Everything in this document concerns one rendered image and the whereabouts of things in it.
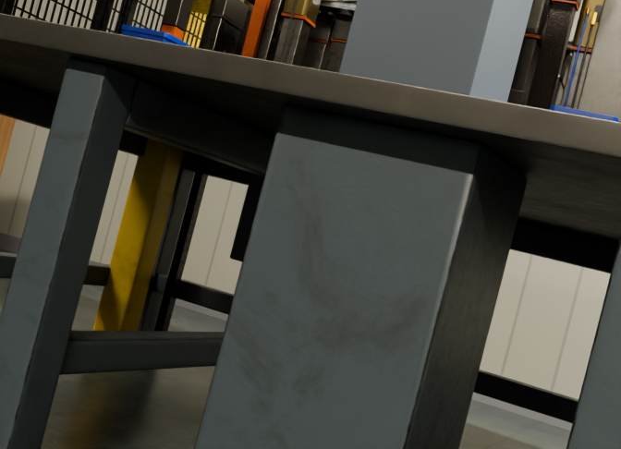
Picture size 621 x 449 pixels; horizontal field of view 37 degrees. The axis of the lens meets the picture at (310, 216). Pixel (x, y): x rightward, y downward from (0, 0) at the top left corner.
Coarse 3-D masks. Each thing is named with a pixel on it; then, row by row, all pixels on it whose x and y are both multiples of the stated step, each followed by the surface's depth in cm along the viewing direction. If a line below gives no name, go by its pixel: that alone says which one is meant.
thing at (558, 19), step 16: (560, 0) 179; (576, 0) 178; (560, 16) 179; (544, 32) 180; (560, 32) 178; (544, 48) 179; (560, 48) 178; (544, 64) 179; (560, 64) 179; (544, 80) 178; (544, 96) 178
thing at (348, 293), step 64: (320, 128) 130; (384, 128) 126; (320, 192) 129; (384, 192) 125; (448, 192) 122; (512, 192) 140; (256, 256) 132; (320, 256) 128; (384, 256) 124; (448, 256) 121; (256, 320) 131; (320, 320) 127; (384, 320) 123; (448, 320) 125; (256, 384) 130; (320, 384) 126; (384, 384) 122; (448, 384) 132; (256, 448) 129; (320, 448) 125; (384, 448) 121; (448, 448) 141
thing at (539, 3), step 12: (540, 0) 179; (540, 12) 179; (528, 24) 180; (540, 24) 179; (528, 36) 180; (540, 36) 179; (528, 48) 180; (540, 48) 185; (528, 60) 180; (516, 72) 181; (528, 72) 180; (516, 84) 180; (528, 84) 182; (516, 96) 180; (528, 96) 186
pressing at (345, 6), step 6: (252, 0) 227; (324, 0) 210; (330, 0) 210; (324, 6) 216; (330, 6) 214; (336, 6) 209; (342, 6) 208; (348, 6) 208; (354, 6) 207; (324, 12) 221; (330, 12) 220; (336, 12) 218; (342, 12) 217; (348, 12) 215; (570, 42) 192
